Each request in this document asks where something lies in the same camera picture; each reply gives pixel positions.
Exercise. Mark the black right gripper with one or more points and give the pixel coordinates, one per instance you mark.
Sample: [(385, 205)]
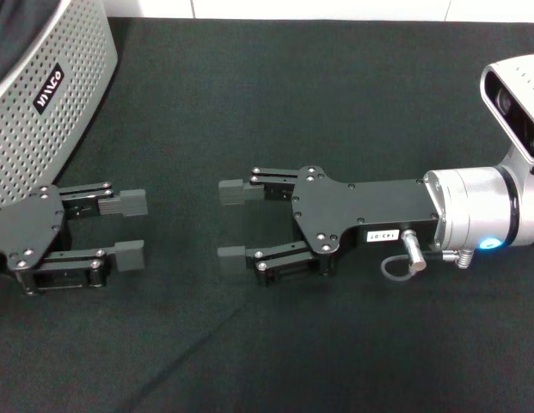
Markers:
[(357, 206)]

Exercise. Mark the grey perforated storage box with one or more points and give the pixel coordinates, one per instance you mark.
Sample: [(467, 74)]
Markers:
[(34, 150)]

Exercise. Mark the dark grey cloth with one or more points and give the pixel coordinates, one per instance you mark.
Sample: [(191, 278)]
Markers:
[(13, 34)]

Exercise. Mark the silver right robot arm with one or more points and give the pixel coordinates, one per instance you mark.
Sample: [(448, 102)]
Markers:
[(473, 206)]

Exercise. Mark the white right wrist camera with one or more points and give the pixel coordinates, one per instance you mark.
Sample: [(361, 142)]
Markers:
[(520, 77)]

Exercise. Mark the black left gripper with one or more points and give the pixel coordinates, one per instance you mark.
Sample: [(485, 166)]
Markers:
[(26, 228)]

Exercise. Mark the black tablecloth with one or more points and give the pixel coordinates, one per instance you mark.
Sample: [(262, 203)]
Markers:
[(292, 344)]

